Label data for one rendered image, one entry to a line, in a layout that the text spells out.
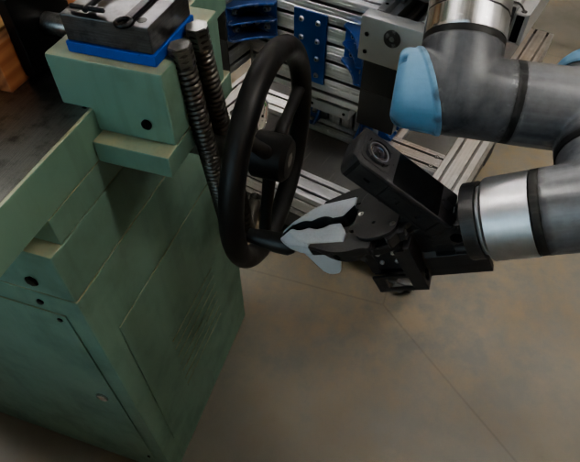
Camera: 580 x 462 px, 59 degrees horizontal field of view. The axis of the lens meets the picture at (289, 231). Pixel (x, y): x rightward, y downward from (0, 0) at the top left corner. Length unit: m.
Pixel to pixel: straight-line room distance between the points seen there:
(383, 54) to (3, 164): 0.72
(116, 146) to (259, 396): 0.88
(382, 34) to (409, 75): 0.57
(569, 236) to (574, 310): 1.21
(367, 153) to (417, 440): 0.98
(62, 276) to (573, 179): 0.52
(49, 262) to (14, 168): 0.11
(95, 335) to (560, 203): 0.57
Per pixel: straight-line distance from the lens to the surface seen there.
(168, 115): 0.56
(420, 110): 0.49
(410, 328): 1.47
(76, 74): 0.60
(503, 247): 0.46
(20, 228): 0.56
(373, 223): 0.50
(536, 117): 0.50
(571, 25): 3.00
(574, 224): 0.45
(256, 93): 0.53
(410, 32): 1.02
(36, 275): 0.67
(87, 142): 0.62
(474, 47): 0.50
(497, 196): 0.46
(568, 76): 0.51
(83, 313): 0.70
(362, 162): 0.44
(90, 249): 0.67
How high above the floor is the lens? 1.24
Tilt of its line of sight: 49 degrees down
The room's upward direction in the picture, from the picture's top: straight up
